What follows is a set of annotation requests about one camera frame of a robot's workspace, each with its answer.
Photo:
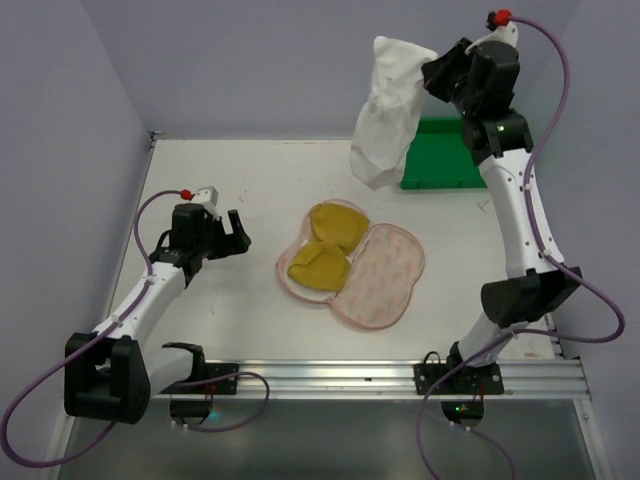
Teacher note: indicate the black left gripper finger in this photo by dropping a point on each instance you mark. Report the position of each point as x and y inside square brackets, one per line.
[219, 250]
[237, 240]

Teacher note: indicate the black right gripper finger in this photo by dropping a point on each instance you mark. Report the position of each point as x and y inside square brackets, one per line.
[454, 59]
[442, 84]

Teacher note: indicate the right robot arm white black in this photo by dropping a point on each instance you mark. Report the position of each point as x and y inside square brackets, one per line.
[501, 148]

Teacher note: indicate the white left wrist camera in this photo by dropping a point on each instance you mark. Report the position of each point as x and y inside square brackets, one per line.
[208, 198]

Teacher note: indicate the green plastic tray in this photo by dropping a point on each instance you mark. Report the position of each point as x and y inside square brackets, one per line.
[438, 159]

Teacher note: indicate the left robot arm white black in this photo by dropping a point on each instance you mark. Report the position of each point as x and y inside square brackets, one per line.
[108, 377]

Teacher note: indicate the yellow bra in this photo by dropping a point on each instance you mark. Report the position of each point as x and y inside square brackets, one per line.
[322, 262]

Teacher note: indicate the floral mesh laundry bag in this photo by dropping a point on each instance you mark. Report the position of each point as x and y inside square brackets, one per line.
[385, 268]

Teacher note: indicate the white bra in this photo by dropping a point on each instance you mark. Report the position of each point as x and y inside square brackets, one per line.
[389, 119]

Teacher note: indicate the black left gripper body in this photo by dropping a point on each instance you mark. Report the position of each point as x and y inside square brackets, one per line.
[226, 238]

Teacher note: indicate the aluminium mounting rail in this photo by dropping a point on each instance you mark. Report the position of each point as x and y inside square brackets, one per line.
[288, 379]

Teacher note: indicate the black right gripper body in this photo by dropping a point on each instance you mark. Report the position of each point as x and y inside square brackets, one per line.
[445, 76]

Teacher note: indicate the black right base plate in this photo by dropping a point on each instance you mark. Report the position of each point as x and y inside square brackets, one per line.
[469, 381]

